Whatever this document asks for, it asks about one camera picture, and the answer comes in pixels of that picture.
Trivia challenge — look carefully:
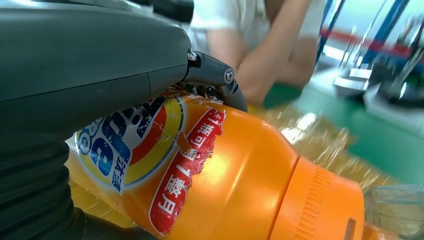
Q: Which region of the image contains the person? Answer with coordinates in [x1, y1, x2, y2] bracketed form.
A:
[187, 0, 329, 107]

